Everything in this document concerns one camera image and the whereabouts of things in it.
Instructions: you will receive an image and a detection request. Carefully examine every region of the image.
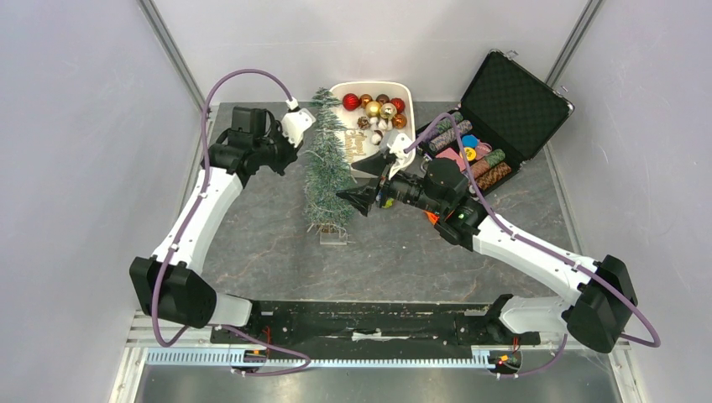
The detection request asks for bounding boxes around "dark red bauble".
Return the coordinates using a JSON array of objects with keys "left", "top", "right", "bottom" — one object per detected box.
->
[{"left": 390, "top": 97, "right": 406, "bottom": 113}]

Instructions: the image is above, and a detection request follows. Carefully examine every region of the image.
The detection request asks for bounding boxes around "gold merry christmas sign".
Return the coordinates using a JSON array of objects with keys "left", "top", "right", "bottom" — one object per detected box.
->
[{"left": 343, "top": 129, "right": 367, "bottom": 164}]

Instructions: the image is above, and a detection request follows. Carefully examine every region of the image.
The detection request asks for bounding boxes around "clear battery box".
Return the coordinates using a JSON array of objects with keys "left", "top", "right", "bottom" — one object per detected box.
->
[{"left": 319, "top": 231, "right": 348, "bottom": 246}]

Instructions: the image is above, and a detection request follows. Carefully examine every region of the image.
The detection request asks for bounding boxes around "orange shiny bauble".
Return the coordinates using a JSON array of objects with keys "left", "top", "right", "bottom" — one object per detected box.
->
[{"left": 390, "top": 113, "right": 408, "bottom": 129}]

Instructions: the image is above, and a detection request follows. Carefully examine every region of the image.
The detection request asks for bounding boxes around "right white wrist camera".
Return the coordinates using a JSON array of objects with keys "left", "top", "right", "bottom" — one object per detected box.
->
[{"left": 388, "top": 133, "right": 416, "bottom": 178}]

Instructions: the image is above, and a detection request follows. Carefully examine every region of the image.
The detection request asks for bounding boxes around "orange semicircle plastic piece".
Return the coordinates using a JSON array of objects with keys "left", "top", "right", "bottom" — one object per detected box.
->
[{"left": 426, "top": 212, "right": 440, "bottom": 225}]

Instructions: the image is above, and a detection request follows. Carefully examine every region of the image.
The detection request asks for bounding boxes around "red glitter bauble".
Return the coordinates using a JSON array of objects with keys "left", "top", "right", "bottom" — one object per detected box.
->
[{"left": 342, "top": 93, "right": 361, "bottom": 112}]

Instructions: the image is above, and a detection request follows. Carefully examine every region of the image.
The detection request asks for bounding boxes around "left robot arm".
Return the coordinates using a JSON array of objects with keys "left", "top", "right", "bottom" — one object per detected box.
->
[{"left": 129, "top": 107, "right": 316, "bottom": 343}]

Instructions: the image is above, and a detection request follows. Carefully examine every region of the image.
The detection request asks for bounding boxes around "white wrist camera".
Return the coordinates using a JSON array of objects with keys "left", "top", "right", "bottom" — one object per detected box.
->
[
  {"left": 280, "top": 108, "right": 317, "bottom": 149},
  {"left": 388, "top": 133, "right": 416, "bottom": 178}
]

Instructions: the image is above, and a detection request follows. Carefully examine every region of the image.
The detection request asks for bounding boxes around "black poker chip case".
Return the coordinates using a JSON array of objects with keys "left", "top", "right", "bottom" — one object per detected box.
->
[{"left": 449, "top": 50, "right": 574, "bottom": 195}]

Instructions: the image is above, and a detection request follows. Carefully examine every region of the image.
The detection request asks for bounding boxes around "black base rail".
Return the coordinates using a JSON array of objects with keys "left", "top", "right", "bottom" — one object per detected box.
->
[{"left": 240, "top": 298, "right": 541, "bottom": 360}]

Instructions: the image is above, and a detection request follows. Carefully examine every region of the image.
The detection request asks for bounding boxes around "frosted pine cone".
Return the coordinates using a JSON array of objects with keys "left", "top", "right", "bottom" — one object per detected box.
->
[{"left": 357, "top": 116, "right": 371, "bottom": 130}]

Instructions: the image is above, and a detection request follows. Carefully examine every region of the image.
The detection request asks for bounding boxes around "white plastic tray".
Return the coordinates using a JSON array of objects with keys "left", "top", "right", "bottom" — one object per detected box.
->
[{"left": 329, "top": 81, "right": 416, "bottom": 180}]

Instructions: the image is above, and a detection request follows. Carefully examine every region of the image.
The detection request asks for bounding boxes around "white cotton boll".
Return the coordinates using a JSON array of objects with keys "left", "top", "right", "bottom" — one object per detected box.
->
[{"left": 370, "top": 129, "right": 385, "bottom": 145}]

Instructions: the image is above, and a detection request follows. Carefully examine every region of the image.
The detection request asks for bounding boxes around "small frosted christmas tree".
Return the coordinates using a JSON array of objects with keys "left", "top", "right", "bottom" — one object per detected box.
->
[{"left": 304, "top": 87, "right": 354, "bottom": 232}]

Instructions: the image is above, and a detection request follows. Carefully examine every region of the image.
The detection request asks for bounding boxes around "silver gold bauble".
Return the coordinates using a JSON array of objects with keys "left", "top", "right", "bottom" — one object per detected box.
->
[{"left": 380, "top": 102, "right": 397, "bottom": 121}]

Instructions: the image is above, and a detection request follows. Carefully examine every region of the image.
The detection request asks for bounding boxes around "gold shiny bauble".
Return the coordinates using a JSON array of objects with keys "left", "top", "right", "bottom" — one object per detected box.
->
[{"left": 364, "top": 100, "right": 382, "bottom": 118}]

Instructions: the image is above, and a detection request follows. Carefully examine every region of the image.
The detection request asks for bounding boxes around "yellow dealer chip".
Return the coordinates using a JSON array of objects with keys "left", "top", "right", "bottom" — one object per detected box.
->
[{"left": 462, "top": 147, "right": 477, "bottom": 162}]

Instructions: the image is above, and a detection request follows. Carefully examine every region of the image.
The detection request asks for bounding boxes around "copper shiny bauble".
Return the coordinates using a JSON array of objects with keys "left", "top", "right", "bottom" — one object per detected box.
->
[{"left": 359, "top": 94, "right": 373, "bottom": 108}]

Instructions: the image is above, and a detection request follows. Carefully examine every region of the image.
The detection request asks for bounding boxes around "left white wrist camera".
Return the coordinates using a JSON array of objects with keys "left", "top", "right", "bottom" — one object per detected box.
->
[{"left": 280, "top": 108, "right": 317, "bottom": 149}]

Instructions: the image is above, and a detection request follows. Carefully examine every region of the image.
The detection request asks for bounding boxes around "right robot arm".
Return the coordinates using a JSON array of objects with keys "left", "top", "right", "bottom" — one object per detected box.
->
[{"left": 337, "top": 155, "right": 638, "bottom": 353}]

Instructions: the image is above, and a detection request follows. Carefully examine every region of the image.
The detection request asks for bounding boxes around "brown matte bauble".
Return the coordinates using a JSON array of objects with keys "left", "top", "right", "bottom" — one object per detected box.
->
[{"left": 375, "top": 94, "right": 390, "bottom": 105}]

